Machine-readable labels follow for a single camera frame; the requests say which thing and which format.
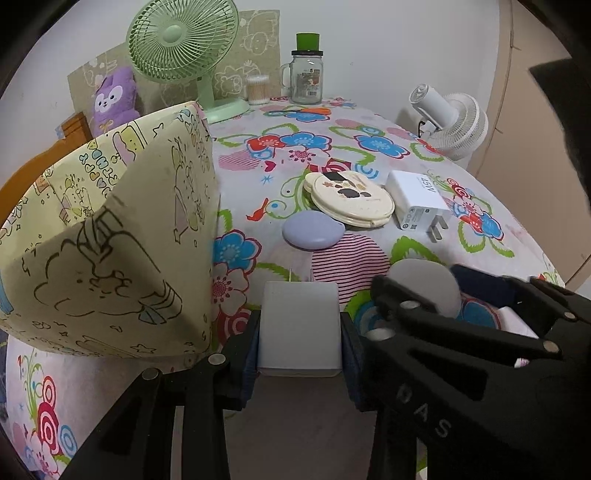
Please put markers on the glass mason jar green lid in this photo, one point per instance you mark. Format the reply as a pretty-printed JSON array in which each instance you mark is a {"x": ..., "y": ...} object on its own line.
[{"x": 302, "y": 77}]

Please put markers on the round cream compact mirror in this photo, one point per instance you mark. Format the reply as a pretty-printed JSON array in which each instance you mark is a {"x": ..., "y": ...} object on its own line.
[{"x": 351, "y": 198}]

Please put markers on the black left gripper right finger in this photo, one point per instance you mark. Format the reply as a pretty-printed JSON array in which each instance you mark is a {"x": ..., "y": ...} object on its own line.
[{"x": 486, "y": 403}]

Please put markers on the green desk fan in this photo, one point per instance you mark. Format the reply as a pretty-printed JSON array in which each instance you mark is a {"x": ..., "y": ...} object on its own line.
[{"x": 175, "y": 41}]

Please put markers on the white clip fan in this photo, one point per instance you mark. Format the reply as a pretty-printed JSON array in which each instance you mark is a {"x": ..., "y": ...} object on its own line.
[{"x": 454, "y": 124}]

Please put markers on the white rectangular power adapter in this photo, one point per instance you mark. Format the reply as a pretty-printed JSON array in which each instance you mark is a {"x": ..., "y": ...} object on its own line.
[{"x": 300, "y": 330}]

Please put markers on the yellow cartoon fabric storage box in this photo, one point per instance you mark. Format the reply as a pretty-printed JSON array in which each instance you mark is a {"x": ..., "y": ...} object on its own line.
[{"x": 109, "y": 251}]

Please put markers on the wooden bed headboard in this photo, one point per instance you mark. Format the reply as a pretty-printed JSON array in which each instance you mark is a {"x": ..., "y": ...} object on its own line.
[{"x": 76, "y": 133}]

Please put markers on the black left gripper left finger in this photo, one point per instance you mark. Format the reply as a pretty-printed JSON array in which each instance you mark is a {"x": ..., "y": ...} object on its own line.
[{"x": 171, "y": 425}]

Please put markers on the grey round speaker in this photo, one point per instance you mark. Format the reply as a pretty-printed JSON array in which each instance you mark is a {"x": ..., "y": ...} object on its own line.
[{"x": 432, "y": 281}]

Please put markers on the purple plush bunny toy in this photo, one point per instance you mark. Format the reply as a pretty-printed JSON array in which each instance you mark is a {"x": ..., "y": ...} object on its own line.
[{"x": 114, "y": 103}]

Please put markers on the cotton swab container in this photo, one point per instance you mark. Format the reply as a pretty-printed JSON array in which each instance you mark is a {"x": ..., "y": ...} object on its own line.
[{"x": 258, "y": 89}]

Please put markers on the white 45W charger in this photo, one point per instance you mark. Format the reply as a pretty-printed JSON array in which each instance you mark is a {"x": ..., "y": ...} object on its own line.
[{"x": 418, "y": 205}]

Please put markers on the lavender oval soap-like object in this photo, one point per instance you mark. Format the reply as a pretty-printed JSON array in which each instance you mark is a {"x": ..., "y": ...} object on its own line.
[{"x": 312, "y": 230}]

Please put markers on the floral tablecloth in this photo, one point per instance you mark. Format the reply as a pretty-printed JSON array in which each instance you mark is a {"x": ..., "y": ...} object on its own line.
[{"x": 54, "y": 400}]

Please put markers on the beige cartoon wall sheet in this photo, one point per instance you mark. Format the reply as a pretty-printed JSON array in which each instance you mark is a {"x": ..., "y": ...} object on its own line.
[{"x": 256, "y": 52}]

